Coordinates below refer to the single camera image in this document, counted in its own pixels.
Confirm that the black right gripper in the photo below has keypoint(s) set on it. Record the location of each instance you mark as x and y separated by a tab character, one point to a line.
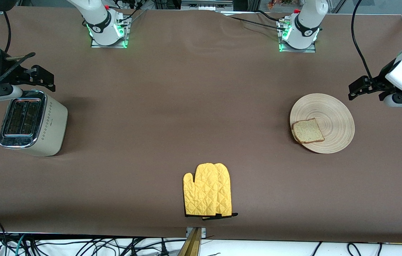
13	73

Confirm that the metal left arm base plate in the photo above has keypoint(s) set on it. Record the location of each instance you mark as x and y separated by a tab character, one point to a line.
299	50

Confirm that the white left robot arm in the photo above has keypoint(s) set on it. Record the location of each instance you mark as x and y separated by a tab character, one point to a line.
307	25

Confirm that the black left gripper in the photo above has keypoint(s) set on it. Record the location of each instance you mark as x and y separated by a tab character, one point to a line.
380	84

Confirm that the yellow quilted oven mitt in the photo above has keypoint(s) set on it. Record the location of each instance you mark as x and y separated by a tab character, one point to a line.
225	192
201	190

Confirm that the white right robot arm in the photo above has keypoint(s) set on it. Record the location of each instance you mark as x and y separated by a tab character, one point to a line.
101	22

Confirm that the cream chrome two-slot toaster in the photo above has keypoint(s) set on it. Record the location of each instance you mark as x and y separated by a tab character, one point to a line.
49	124

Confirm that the aluminium frame profile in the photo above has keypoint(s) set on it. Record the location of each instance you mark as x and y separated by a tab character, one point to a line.
193	243

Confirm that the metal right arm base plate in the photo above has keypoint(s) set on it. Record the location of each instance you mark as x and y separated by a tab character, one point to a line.
110	45

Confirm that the orange patterned object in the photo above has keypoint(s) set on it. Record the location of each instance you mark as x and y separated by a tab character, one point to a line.
281	3

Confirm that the bread slice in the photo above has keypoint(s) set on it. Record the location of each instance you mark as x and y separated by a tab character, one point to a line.
307	131

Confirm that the grey electronics box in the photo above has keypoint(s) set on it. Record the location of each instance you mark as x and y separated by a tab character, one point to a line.
206	5

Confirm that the round wooden plate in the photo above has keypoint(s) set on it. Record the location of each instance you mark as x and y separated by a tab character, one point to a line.
336	121

